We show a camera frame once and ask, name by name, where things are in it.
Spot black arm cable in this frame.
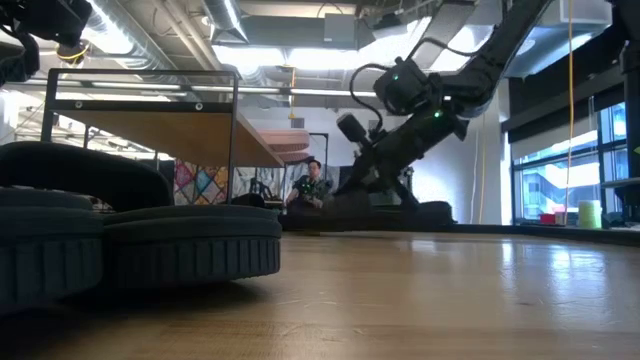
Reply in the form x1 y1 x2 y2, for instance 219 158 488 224
405 37 482 61

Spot silver spiral ceiling duct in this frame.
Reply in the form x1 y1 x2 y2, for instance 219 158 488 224
82 0 176 71
202 0 251 45

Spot silver rectangular ceiling duct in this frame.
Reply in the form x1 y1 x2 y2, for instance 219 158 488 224
502 24 614 79

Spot black aluminium table frame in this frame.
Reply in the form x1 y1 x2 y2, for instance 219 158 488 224
279 222 640 247

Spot black metal stand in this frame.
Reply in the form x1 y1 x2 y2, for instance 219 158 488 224
308 132 331 166

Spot wooden shelf with black frame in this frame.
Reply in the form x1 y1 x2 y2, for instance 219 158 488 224
40 68 286 206

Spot black looped camera cable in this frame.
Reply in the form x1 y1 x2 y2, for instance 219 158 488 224
348 62 401 135

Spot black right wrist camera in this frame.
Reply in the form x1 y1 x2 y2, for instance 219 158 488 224
336 112 370 145

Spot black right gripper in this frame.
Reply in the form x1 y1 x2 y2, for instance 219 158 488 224
328 130 426 212

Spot round black ceiling fixture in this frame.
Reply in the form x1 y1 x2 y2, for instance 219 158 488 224
55 40 91 65

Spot colourful patchwork hanging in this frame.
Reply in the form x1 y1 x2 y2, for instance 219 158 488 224
173 158 231 206

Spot black foam slide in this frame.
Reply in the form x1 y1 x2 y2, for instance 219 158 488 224
0 187 104 312
0 140 283 290
231 192 267 209
299 192 455 232

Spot yellow hanging cable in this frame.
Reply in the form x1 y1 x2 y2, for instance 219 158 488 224
566 0 575 226

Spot long ceiling light strip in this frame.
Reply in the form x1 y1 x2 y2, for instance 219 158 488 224
24 78 381 105

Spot thin pale hanging cord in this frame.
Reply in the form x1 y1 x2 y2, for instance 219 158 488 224
478 114 487 225

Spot person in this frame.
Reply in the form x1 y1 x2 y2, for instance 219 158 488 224
285 158 334 211

